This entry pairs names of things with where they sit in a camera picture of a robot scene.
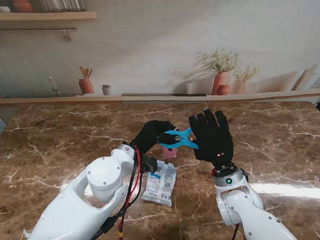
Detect blue plastic bag clip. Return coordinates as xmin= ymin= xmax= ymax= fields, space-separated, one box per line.
xmin=158 ymin=126 xmax=200 ymax=150

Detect white blue salt bag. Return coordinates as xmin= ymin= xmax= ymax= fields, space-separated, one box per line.
xmin=141 ymin=161 xmax=177 ymax=207

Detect small round terracotta pot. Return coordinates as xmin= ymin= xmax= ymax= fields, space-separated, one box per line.
xmin=216 ymin=84 xmax=232 ymax=96

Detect wooden wall shelf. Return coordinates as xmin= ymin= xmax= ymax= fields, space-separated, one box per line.
xmin=0 ymin=11 xmax=98 ymax=21

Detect round terracotta jar on shelf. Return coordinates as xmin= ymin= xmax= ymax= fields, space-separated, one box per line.
xmin=11 ymin=0 xmax=34 ymax=13

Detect clear bottle with pink seasoning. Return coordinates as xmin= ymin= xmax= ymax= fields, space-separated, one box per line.
xmin=161 ymin=146 xmax=178 ymax=160

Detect red black left arm cables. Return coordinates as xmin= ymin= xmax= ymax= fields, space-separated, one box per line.
xmin=94 ymin=144 xmax=144 ymax=240

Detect leaning wooden cutting boards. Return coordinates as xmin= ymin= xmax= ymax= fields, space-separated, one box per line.
xmin=292 ymin=65 xmax=320 ymax=91

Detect glass jars on shelf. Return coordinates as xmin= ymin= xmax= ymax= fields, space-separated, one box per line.
xmin=41 ymin=0 xmax=86 ymax=13

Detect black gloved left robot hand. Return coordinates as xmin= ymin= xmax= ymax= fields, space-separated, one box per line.
xmin=129 ymin=119 xmax=183 ymax=155

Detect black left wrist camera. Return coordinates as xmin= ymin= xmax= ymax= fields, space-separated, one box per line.
xmin=141 ymin=154 xmax=159 ymax=174

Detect long wooden counter ledge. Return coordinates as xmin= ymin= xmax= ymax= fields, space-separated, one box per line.
xmin=0 ymin=88 xmax=320 ymax=108

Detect pale vase with flowers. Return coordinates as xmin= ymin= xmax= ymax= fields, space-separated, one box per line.
xmin=232 ymin=63 xmax=261 ymax=95

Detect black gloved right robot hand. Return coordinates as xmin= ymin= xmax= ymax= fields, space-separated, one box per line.
xmin=188 ymin=107 xmax=235 ymax=171

